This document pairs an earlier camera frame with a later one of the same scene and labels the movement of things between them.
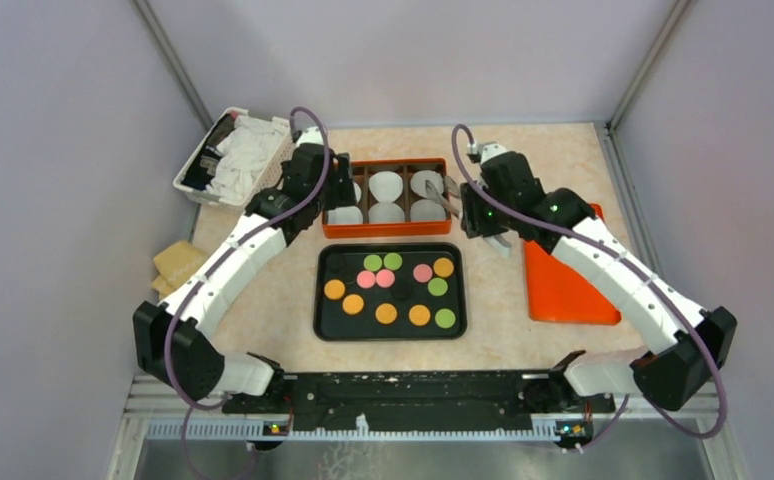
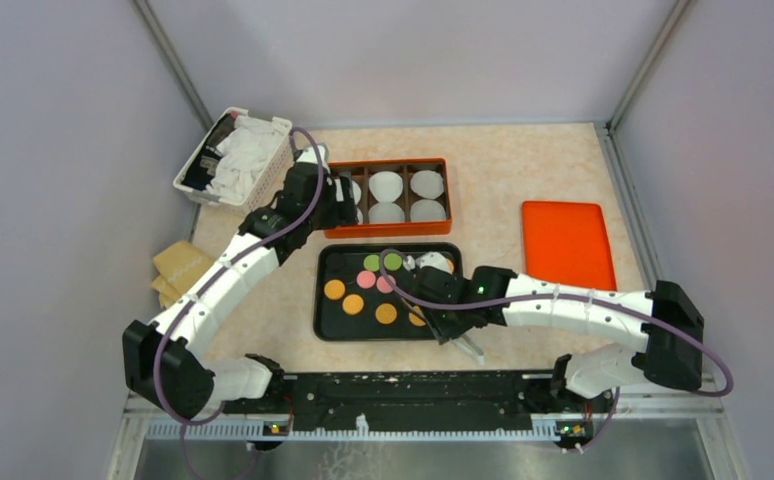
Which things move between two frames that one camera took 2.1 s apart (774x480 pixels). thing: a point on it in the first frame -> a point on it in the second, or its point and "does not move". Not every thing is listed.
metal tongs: x=450 y=199 -> x=480 y=358
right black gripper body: x=483 y=218 -> x=446 y=324
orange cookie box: x=396 y=198 does not move
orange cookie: x=386 y=313 does not move
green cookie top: x=392 y=261 does not move
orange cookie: x=419 y=315 does not move
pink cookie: x=365 y=279 does not move
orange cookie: x=353 y=304 does not move
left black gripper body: x=338 y=193 -> x=332 y=213
